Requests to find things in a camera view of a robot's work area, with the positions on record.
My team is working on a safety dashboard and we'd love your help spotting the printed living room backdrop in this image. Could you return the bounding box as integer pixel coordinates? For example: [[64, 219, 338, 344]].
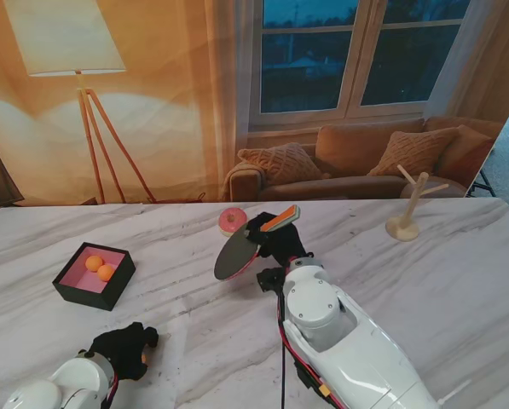
[[0, 0, 509, 206]]

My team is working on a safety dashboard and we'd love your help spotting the black red ping pong bat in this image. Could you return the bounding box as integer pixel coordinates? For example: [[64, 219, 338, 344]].
[[213, 204, 302, 281]]

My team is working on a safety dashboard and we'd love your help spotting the black tripod stand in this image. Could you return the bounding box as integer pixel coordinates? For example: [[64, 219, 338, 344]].
[[466, 168, 496, 199]]

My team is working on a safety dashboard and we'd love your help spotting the wooden mug tree stand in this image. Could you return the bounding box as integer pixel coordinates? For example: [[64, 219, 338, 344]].
[[385, 164, 450, 243]]

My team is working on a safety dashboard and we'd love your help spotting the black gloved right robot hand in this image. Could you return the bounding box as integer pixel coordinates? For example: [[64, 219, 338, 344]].
[[245, 211, 315, 268]]

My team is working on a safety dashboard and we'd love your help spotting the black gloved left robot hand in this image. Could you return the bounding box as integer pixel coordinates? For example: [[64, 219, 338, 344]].
[[88, 322, 160, 382]]

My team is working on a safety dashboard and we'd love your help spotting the black box pink inside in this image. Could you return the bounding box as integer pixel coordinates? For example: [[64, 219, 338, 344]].
[[52, 241, 136, 312]]

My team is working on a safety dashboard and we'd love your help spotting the red black right arm cable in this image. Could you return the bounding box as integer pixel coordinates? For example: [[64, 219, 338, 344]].
[[275, 289, 340, 409]]

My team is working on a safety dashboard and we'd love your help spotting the pink frosted toy donut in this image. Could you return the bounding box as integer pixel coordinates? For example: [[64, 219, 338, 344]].
[[218, 207, 249, 239]]

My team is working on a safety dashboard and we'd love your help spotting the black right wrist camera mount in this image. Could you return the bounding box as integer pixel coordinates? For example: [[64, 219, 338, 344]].
[[256, 267, 287, 294]]

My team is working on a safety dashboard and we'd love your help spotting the red left arm cable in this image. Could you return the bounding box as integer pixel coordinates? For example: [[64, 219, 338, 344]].
[[104, 368, 121, 408]]

